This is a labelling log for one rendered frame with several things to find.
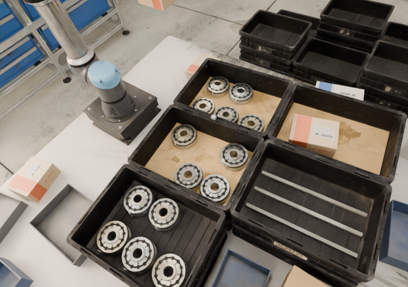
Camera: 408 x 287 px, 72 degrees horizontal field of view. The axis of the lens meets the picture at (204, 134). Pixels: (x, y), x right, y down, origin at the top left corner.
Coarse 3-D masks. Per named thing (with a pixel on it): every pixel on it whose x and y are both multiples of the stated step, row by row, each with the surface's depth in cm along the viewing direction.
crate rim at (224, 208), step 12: (168, 108) 110; (180, 108) 110; (216, 120) 104; (240, 132) 100; (132, 156) 99; (252, 156) 94; (144, 168) 96; (240, 180) 89; (192, 192) 88; (216, 204) 85; (228, 204) 85
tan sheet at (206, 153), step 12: (168, 144) 112; (204, 144) 110; (216, 144) 110; (156, 156) 110; (168, 156) 109; (180, 156) 109; (192, 156) 108; (204, 156) 107; (216, 156) 107; (156, 168) 107; (168, 168) 106; (204, 168) 104; (216, 168) 104; (228, 180) 100
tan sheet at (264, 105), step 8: (200, 96) 126; (208, 96) 125; (224, 96) 124; (256, 96) 122; (264, 96) 122; (272, 96) 121; (216, 104) 122; (224, 104) 121; (232, 104) 121; (248, 104) 120; (256, 104) 119; (264, 104) 119; (272, 104) 119; (240, 112) 118; (248, 112) 117; (256, 112) 117; (264, 112) 117; (272, 112) 116; (264, 120) 114; (264, 128) 112
